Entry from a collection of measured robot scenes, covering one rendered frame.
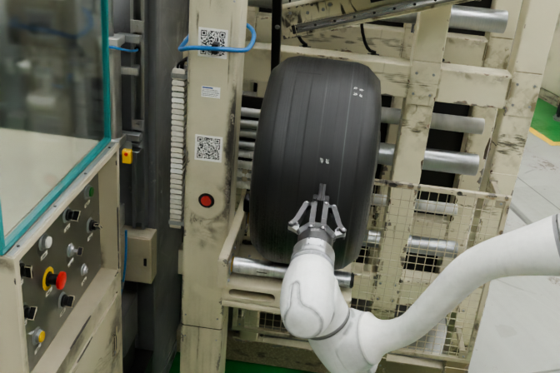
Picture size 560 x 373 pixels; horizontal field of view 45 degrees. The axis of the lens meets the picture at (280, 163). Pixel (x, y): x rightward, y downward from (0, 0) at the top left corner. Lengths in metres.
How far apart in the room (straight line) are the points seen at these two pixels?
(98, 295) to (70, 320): 0.12
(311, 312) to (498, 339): 2.21
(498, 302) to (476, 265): 2.47
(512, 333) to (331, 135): 2.04
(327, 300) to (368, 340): 0.13
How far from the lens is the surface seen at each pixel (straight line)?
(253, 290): 1.89
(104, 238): 1.85
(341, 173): 1.60
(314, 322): 1.24
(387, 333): 1.33
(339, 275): 1.88
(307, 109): 1.63
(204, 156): 1.83
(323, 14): 2.08
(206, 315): 2.10
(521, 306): 3.66
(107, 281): 1.85
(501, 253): 1.15
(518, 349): 3.36
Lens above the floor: 1.95
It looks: 24 degrees down
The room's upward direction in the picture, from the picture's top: 5 degrees clockwise
